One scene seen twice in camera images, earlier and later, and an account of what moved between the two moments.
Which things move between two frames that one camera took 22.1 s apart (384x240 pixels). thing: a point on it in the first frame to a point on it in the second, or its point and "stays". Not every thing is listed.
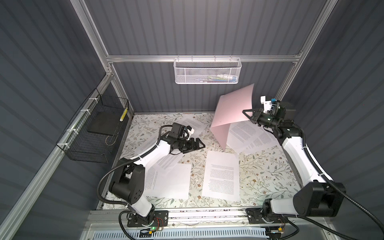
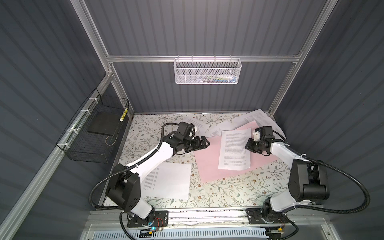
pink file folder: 230,109 to 251,125
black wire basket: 92,135 stays
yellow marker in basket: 123,115 stays
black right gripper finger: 244,111 to 250,142
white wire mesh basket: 207,71 stays
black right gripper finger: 253,119 to 251,148
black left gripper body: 184,145 stays
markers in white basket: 218,78 stays
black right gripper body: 264,119 to 258,144
